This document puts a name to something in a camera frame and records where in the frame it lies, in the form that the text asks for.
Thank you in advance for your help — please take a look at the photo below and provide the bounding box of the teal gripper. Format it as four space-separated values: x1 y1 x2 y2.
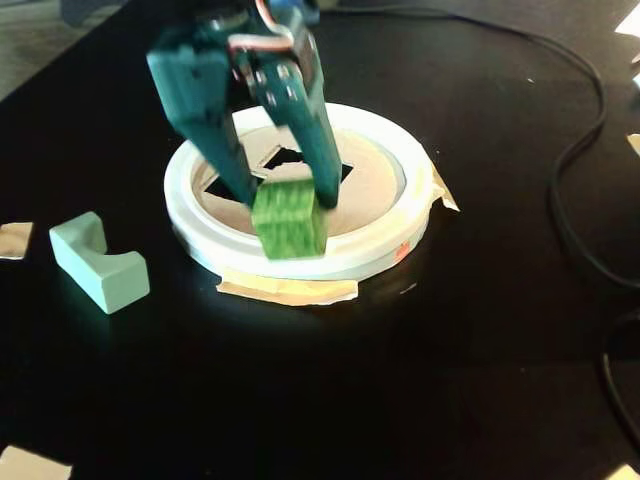
146 14 345 210

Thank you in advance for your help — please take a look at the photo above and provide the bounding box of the green wooden cube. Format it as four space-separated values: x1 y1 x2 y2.
251 179 328 261

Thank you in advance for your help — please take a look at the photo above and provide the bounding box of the pale green arch block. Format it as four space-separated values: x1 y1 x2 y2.
48 211 151 316

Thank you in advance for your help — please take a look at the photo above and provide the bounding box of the cardboard insert with cut holes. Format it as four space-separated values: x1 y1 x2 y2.
191 122 404 241

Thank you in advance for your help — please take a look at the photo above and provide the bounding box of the white round sorter container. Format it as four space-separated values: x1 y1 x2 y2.
163 102 435 281

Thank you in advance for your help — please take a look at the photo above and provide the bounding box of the long masking tape strip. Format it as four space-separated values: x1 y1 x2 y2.
215 273 361 308

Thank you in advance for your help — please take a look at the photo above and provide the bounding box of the crumpled masking tape piece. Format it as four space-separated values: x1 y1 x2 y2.
424 159 462 215

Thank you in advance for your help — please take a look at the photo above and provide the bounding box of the grey blue object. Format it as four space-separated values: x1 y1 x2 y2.
59 0 129 30

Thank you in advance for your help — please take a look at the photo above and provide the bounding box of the torn beige tape piece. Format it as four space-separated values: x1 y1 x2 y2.
0 221 35 261

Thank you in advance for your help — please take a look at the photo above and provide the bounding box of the white paper sheet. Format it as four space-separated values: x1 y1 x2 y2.
613 13 640 37

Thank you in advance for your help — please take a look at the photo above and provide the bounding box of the red white servo wire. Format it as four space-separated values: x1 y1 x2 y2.
227 0 296 56

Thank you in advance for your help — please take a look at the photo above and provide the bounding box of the black cable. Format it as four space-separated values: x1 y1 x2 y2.
599 308 640 459
319 0 640 290

